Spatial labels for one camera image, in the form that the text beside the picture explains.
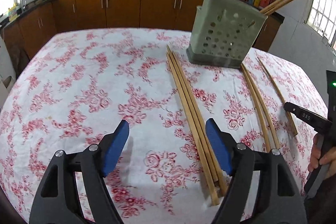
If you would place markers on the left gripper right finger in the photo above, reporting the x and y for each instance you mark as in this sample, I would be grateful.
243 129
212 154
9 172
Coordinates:
278 199

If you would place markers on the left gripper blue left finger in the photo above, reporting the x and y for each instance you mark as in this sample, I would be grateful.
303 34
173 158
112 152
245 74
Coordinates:
57 198

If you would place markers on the person's right hand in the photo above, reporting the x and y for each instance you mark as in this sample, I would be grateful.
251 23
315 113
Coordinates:
316 159

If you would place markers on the green perforated utensil holder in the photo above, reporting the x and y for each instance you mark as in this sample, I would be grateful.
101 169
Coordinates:
223 33

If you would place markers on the yellow detergent bottle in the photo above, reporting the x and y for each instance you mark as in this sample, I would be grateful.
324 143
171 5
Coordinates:
12 13

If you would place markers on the right barred window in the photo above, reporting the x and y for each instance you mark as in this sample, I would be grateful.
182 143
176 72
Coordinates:
322 19

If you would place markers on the lower wooden base cabinets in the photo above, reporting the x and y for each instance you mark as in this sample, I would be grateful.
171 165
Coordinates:
33 28

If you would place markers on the floral red white tablecloth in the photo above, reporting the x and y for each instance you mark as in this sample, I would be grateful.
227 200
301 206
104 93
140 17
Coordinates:
80 86

